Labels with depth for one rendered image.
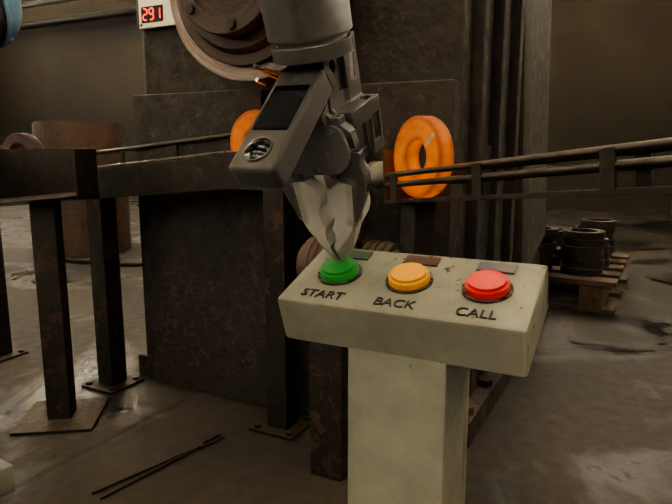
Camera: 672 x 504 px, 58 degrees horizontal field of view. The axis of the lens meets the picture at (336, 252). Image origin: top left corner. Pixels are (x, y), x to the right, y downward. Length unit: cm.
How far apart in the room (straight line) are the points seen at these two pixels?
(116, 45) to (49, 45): 157
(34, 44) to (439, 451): 1187
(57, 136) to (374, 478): 384
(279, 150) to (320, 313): 18
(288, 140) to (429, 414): 28
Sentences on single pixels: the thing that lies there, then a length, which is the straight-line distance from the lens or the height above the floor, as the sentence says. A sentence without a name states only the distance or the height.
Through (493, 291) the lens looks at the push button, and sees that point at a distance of 55.
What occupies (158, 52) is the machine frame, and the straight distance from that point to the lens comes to 192.
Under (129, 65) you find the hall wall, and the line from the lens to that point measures 1053.
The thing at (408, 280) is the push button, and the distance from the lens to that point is 57.
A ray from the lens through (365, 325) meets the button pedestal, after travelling 57.
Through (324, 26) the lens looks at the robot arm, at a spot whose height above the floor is 82.
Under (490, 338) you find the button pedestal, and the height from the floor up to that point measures 57.
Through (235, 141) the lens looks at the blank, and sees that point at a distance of 158.
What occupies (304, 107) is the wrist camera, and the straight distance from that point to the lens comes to 51.
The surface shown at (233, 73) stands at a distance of 155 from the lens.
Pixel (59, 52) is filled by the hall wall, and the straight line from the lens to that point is 1174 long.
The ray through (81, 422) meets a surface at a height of 1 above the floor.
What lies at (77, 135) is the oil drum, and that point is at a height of 79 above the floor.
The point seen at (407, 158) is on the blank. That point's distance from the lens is 122.
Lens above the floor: 73
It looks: 10 degrees down
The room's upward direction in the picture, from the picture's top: straight up
